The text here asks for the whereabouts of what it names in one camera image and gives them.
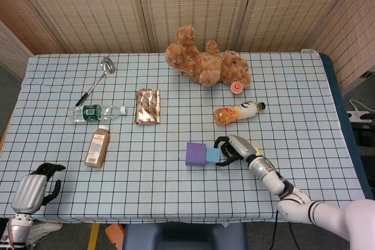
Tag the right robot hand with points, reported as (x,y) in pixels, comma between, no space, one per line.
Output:
(241,147)

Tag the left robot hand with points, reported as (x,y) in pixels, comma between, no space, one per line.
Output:
(29,191)

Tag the light blue foam cube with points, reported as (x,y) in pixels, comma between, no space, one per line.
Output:
(213,155)

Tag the purple foam cube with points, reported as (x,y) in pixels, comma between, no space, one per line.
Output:
(195,154)

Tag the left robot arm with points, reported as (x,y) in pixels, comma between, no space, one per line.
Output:
(19,229)

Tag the orange juice bottle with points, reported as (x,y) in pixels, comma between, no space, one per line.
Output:
(234,113)

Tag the brown liquid bottle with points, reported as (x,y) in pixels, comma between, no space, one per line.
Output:
(96,147)

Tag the brown teddy bear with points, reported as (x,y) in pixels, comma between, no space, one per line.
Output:
(205,65)

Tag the orange object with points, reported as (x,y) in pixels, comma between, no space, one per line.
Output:
(114,232)

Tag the clear water bottle green label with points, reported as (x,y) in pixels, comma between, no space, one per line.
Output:
(92,113)

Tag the gold foil snack packet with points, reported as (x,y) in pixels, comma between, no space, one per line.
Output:
(148,106)

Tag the light blue checkered tablecloth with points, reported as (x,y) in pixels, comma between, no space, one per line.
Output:
(146,191)

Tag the dark blue chair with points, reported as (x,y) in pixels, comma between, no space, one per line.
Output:
(181,236)

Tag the white power strip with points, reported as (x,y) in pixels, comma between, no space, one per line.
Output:
(356,114)

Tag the black box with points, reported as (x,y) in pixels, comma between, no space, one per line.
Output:
(363,133)

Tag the woven folding screen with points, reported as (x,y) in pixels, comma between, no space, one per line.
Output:
(102,7)

